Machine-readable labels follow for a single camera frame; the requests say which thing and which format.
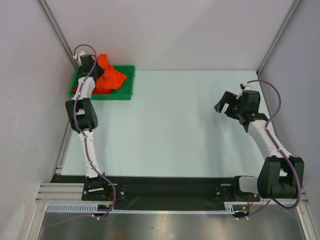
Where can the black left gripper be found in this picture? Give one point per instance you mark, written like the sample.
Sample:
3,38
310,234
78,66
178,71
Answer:
101,69

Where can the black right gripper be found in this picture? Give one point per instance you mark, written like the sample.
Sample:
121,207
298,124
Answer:
229,98

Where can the orange t shirt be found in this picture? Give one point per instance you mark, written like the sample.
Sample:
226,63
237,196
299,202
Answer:
111,79

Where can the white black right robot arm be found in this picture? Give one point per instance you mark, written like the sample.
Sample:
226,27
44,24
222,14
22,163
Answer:
281,175

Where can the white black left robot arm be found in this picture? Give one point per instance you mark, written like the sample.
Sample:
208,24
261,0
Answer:
83,120

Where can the red t shirt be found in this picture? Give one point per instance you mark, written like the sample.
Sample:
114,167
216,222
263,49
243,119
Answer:
95,91

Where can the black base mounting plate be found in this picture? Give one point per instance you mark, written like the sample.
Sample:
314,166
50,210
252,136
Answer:
178,192

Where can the left aluminium corner post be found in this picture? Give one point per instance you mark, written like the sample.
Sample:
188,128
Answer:
48,14

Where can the aluminium corner post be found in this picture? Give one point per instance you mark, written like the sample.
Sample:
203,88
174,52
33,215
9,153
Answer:
296,4
48,14

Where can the grey slotted cable duct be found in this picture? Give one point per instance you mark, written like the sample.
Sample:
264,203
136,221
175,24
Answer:
223,208

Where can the right aluminium corner post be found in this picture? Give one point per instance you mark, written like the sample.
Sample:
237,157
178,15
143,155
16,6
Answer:
296,4

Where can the aluminium front frame rail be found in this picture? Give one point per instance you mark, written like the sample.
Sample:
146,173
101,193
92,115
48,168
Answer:
73,192

